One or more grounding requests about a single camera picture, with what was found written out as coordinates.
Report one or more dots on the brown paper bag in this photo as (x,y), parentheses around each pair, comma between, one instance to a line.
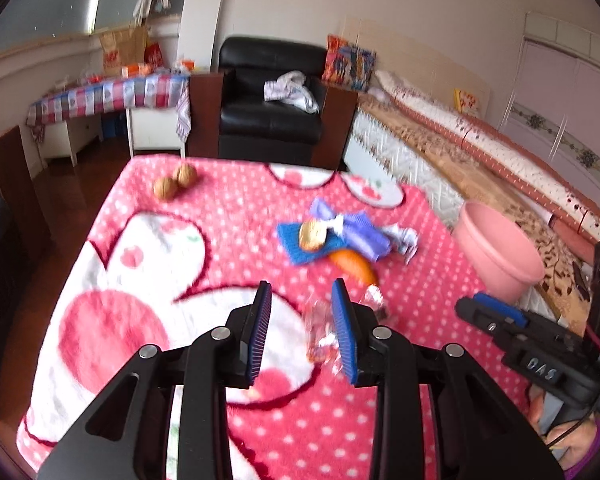
(122,45)

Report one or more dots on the bed with brown floral sheet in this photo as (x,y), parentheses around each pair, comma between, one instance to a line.
(415,140)

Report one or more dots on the pink dotted blanket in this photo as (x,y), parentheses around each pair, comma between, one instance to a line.
(180,220)

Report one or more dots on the white sliding-door wardrobe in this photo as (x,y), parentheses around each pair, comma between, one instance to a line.
(555,85)

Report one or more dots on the white crumpled cloth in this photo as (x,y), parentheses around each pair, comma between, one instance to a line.
(290,90)

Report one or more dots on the blue storage box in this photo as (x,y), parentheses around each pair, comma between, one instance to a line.
(114,125)

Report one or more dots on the white and red floral quilt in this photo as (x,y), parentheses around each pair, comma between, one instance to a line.
(480,130)

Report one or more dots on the blue foam net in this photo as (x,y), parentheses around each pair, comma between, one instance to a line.
(290,240)

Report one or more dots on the colourful patterned cushion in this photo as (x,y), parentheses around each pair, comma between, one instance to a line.
(350,62)

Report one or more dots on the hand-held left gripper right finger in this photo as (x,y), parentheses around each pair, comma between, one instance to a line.
(344,330)

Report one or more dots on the white desk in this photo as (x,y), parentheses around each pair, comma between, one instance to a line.
(152,125)

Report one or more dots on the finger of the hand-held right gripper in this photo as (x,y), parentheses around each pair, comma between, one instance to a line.
(497,307)

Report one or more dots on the orange plastic wrapper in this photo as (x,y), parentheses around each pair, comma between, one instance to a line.
(355,265)

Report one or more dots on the black phone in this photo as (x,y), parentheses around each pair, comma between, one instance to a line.
(582,282)

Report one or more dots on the yellow cushion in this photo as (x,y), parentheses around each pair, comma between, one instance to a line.
(467,101)

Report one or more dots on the red bag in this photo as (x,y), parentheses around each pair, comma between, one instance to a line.
(153,55)

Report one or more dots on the pink plastic bin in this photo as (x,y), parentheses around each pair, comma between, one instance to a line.
(495,255)

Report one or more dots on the clear shiny wrapper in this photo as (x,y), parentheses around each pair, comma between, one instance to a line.
(320,325)

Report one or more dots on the pale round walnut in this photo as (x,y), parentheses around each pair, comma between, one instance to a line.
(312,234)

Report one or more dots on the white paper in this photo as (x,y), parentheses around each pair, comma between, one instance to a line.
(402,240)

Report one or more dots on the orange box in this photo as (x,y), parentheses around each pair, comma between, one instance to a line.
(135,70)

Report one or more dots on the purple foam net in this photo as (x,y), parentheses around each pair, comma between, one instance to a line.
(365,235)

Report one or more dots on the plaid tablecloth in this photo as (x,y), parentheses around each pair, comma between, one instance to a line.
(105,95)

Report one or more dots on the black leather armchair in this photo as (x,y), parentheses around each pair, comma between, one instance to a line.
(265,120)

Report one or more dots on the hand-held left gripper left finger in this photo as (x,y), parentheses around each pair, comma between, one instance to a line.
(261,330)

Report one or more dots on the person's right hand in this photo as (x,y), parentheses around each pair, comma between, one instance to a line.
(575,442)

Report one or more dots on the brown walnut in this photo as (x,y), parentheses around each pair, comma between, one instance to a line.
(165,188)
(185,175)

